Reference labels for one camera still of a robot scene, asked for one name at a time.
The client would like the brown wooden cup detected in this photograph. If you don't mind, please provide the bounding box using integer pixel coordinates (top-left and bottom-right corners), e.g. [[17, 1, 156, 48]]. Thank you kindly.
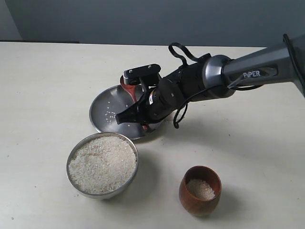
[[179, 166, 222, 217]]

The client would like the steel bowl of rice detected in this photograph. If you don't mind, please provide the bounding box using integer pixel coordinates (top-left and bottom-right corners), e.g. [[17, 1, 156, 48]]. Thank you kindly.
[[66, 132, 139, 200]]

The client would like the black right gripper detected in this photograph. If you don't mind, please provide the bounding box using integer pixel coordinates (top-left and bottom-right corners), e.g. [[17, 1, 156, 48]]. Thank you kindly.
[[115, 69, 186, 124]]

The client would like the round steel plate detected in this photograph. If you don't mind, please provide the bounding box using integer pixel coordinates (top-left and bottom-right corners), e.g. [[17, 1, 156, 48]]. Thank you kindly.
[[89, 85, 161, 140]]

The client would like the dark red wooden spoon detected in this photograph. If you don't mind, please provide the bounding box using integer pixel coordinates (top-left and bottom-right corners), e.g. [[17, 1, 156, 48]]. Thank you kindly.
[[120, 77, 151, 132]]

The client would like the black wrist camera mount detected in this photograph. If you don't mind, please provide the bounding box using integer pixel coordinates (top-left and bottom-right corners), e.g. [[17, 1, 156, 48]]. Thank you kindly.
[[122, 64, 161, 86]]

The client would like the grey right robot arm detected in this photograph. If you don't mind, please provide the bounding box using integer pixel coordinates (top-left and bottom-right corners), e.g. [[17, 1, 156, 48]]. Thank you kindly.
[[116, 34, 305, 128]]

